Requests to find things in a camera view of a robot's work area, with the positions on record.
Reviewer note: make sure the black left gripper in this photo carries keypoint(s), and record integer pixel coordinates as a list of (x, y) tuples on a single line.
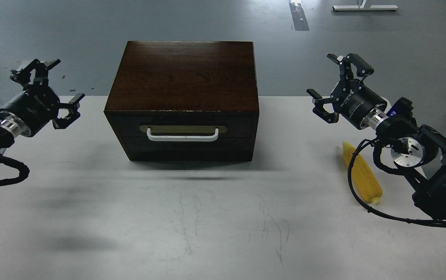
[(38, 104)]

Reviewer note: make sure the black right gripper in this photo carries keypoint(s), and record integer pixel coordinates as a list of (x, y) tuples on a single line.
[(357, 103)]

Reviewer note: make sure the yellow corn cob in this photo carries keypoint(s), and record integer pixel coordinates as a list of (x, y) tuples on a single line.
[(365, 182)]

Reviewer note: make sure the wooden drawer with white handle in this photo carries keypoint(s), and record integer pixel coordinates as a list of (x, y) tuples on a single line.
[(185, 136)]

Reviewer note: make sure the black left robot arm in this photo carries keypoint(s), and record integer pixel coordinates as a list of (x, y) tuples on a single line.
[(11, 170)]

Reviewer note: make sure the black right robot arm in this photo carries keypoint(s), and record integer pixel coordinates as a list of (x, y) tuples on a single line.
[(417, 153)]

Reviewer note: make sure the dark wooden drawer cabinet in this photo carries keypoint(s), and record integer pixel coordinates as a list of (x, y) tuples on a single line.
[(186, 77)]

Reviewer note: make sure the grey floor tape strip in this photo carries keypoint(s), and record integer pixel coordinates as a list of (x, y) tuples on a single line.
[(298, 15)]

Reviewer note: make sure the white table leg base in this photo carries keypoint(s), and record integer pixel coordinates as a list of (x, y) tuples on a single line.
[(365, 5)]

